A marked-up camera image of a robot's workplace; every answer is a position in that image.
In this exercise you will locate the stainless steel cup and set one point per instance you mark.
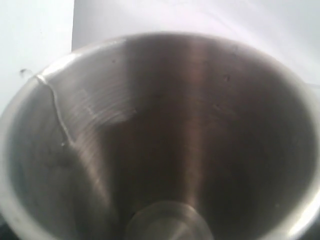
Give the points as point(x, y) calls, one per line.
point(161, 136)

